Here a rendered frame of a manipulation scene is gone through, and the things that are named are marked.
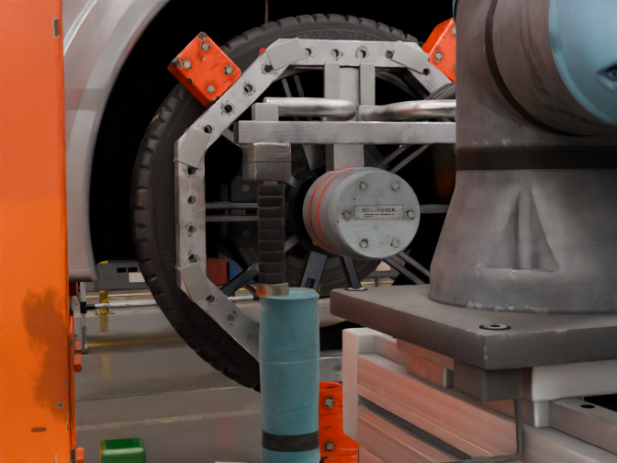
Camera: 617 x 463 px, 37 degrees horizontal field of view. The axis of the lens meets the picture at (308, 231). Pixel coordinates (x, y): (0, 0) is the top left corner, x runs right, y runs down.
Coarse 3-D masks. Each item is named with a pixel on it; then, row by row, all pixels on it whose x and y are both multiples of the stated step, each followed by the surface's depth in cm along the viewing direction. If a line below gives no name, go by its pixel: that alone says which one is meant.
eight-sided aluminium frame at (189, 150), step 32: (256, 64) 140; (288, 64) 141; (320, 64) 143; (352, 64) 144; (384, 64) 145; (416, 64) 146; (224, 96) 139; (256, 96) 141; (192, 128) 138; (224, 128) 140; (192, 160) 138; (192, 192) 139; (192, 224) 139; (192, 288) 139; (224, 320) 141; (256, 352) 143; (320, 352) 150
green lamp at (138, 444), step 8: (112, 440) 85; (120, 440) 85; (128, 440) 85; (136, 440) 85; (104, 448) 82; (112, 448) 82; (120, 448) 82; (128, 448) 82; (136, 448) 82; (144, 448) 83; (104, 456) 82; (112, 456) 82; (120, 456) 82; (128, 456) 82; (136, 456) 82; (144, 456) 83
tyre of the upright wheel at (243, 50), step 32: (256, 32) 149; (288, 32) 150; (320, 32) 151; (352, 32) 152; (384, 32) 154; (192, 96) 147; (160, 128) 146; (160, 160) 146; (160, 192) 146; (160, 224) 146; (160, 256) 147; (160, 288) 147; (192, 320) 148; (224, 352) 150; (256, 384) 152
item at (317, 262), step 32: (288, 96) 152; (384, 96) 165; (416, 96) 156; (320, 160) 154; (384, 160) 157; (416, 160) 177; (448, 160) 162; (288, 192) 154; (448, 192) 166; (288, 224) 154; (192, 256) 148; (320, 256) 155; (416, 256) 177; (224, 288) 151
